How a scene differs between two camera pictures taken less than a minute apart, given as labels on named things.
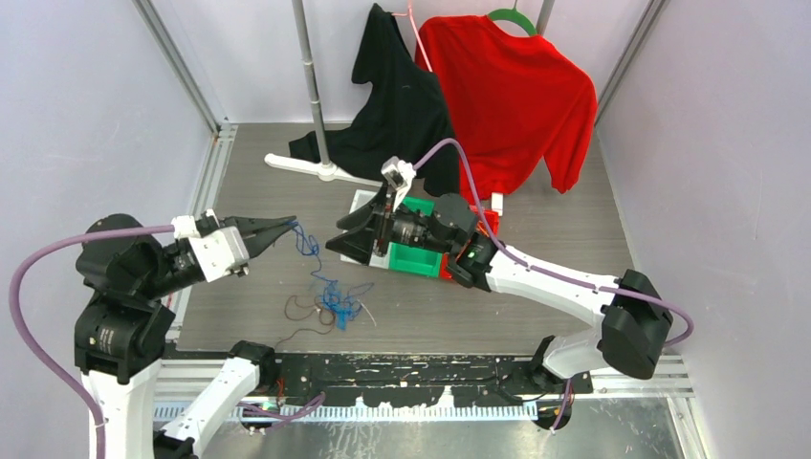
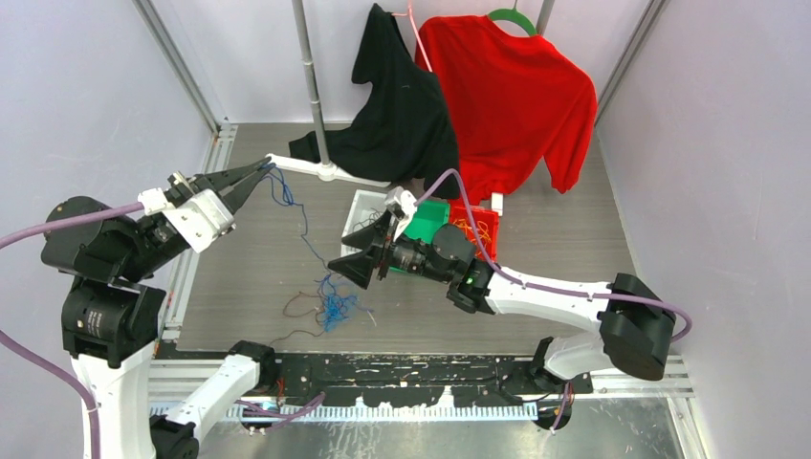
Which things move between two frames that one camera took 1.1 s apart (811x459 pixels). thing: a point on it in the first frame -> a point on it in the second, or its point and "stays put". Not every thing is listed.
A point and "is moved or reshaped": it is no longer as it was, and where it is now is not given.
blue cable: (342, 301) is moved or reshaped
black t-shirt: (404, 116) stays put
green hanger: (514, 14) stays put
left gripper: (258, 231) -> (236, 193)
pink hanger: (409, 13) stays put
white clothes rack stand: (322, 167) stays put
